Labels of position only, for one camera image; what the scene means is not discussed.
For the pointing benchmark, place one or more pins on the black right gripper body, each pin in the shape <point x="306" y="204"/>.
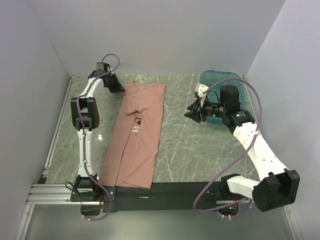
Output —
<point x="214" y="109"/>

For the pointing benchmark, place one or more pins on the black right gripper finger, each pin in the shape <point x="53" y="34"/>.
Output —
<point x="196" y="106"/>
<point x="194" y="115"/>

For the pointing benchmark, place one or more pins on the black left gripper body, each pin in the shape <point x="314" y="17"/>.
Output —
<point x="112" y="76"/>

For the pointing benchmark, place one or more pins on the pink t shirt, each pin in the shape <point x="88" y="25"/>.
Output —
<point x="131" y="155"/>

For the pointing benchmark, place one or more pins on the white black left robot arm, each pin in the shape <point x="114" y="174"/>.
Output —
<point x="85" y="119"/>

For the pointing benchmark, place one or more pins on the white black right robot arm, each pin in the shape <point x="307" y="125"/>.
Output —
<point x="277" y="185"/>

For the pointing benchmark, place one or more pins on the teal transparent plastic bin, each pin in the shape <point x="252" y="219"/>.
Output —
<point x="210" y="78"/>

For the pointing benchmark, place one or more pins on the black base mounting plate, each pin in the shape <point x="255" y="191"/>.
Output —
<point x="161" y="196"/>

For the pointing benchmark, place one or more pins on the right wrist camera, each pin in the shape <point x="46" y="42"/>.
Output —
<point x="201" y="91"/>

